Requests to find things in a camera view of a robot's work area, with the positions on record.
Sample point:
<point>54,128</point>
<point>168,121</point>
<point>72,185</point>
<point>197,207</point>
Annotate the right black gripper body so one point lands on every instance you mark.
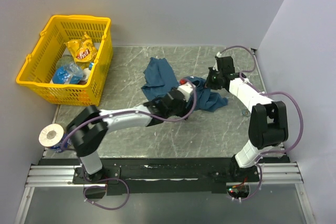
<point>213,80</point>

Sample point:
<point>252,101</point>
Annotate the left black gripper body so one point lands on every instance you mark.
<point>181,110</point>

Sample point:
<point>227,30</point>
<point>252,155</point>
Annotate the blue t-shirt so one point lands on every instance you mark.
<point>160,79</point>

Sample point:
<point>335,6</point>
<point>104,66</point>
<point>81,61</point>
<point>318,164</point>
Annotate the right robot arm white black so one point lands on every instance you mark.
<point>268,126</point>

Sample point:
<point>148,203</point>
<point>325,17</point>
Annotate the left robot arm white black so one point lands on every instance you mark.
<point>87,130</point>

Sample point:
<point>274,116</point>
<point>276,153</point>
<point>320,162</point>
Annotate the small white bottle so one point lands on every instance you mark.
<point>87,72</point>

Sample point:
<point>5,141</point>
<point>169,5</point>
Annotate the yellow snack bag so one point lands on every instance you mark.
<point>82,50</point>

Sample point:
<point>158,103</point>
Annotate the blue plastic bag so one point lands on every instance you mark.
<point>68,74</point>

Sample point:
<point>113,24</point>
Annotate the toilet paper roll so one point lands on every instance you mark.
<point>52,137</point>

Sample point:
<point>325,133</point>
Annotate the yellow plastic basket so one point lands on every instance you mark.
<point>39,66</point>

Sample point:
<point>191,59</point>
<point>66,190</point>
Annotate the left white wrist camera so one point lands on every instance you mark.
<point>186,88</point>

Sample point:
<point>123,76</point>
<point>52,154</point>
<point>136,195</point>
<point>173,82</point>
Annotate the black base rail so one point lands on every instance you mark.
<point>158,175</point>

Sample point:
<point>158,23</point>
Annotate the aluminium frame rail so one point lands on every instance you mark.
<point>44,176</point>

